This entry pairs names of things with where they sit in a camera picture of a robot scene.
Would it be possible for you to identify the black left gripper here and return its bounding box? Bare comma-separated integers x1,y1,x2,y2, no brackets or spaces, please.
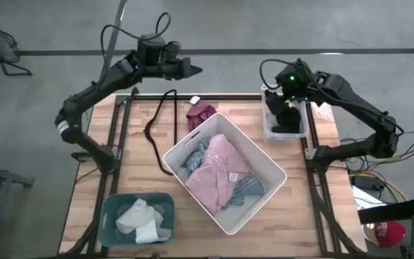
158,41,203,81

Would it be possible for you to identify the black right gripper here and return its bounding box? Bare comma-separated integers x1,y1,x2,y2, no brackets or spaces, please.
265,61,316,116

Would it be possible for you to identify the black cloth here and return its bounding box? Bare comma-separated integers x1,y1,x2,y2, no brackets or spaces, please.
271,104,302,135

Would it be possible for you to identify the pink shirt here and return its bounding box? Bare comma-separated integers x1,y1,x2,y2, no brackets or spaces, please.
184,133,251,216

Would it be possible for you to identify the clear plastic container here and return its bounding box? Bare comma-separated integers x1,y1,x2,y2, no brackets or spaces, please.
260,84,308,141

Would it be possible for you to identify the maroon cloth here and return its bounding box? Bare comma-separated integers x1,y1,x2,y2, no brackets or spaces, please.
186,95,218,133

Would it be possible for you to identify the white woven plastic basket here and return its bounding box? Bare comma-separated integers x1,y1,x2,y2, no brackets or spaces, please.
162,112,288,236

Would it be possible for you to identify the black clothes hanger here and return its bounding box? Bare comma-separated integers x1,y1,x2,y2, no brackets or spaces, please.
144,88,178,177

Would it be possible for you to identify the grey slanted pole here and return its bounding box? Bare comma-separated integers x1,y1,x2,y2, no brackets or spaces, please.
98,0,129,78

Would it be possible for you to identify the black power adapter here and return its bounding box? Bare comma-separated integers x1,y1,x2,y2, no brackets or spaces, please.
350,174,386,191

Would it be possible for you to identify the white paper sheet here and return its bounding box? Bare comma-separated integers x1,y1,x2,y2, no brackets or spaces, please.
352,185,387,212

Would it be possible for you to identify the black desk bar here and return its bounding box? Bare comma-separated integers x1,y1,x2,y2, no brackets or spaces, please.
357,196,414,226

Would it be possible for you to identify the red cap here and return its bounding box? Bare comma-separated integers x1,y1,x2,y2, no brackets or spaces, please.
374,221,408,249

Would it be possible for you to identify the teal plastic bin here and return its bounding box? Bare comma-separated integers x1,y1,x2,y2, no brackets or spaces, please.
97,192,175,248

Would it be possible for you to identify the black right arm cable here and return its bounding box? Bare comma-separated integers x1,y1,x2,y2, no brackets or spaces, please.
259,58,296,91

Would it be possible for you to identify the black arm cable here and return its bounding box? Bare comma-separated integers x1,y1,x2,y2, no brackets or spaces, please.
259,58,296,91
100,12,172,73

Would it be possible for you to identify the black table frame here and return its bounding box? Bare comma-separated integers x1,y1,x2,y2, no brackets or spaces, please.
57,86,368,259

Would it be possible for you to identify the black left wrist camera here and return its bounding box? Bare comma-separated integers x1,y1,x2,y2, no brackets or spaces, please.
137,34,167,65

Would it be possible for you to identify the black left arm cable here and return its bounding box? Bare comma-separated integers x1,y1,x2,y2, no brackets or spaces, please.
100,12,172,73

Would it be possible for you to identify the yellow floor cable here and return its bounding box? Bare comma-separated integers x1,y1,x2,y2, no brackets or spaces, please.
354,142,414,202

